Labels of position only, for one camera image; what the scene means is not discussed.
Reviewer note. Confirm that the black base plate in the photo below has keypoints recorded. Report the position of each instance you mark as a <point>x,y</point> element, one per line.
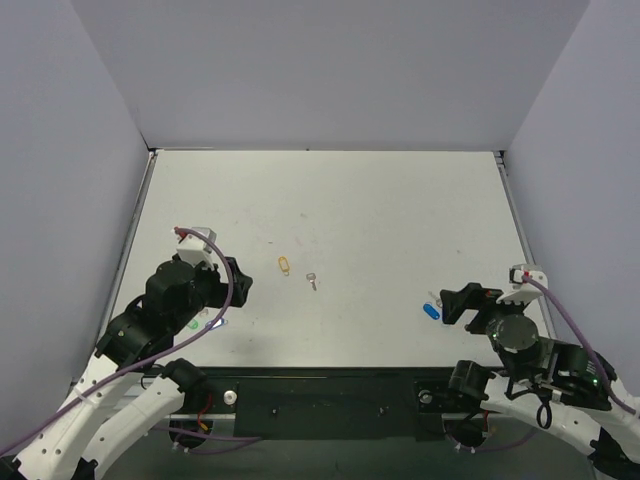
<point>277,403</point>

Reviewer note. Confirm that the silver keys on table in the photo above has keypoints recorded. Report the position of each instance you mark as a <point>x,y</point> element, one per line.
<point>436,299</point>

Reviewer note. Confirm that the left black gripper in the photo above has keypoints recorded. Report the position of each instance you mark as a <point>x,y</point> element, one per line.
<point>226,284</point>

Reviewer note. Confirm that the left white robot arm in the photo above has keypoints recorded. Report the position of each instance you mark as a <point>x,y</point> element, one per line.
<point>86,434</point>

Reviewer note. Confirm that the aluminium frame rail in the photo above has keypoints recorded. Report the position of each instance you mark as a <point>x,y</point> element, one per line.
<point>528,254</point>
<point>100,205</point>

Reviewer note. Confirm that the aluminium frame rail left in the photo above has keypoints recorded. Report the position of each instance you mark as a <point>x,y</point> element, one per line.
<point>100,205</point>

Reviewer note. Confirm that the yellow key tag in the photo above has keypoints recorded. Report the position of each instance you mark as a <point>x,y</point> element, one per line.
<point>284,265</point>

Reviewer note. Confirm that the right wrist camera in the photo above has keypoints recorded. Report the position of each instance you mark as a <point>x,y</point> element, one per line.
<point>520,291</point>

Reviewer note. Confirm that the aluminium frame rail right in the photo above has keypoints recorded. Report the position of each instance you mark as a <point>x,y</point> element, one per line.
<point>528,254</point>

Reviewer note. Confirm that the blue key tag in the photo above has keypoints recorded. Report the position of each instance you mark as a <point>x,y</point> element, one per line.
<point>214,324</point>
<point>431,311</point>

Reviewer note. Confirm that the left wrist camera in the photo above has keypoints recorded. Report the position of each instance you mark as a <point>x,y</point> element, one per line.
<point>194,251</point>

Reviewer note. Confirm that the blue key tag right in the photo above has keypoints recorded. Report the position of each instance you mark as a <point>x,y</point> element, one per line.
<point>431,311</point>

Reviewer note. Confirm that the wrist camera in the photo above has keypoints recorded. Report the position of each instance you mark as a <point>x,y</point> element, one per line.
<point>194,251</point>
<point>520,291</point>

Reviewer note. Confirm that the blue key tag left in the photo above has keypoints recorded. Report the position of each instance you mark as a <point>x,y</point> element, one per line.
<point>214,324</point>

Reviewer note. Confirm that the silver key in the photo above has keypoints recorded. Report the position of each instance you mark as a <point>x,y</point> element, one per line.
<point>311,278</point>

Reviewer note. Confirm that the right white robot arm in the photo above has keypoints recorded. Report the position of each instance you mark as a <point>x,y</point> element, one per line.
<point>568,390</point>

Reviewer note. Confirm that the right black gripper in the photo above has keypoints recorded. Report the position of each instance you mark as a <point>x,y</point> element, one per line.
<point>478,306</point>

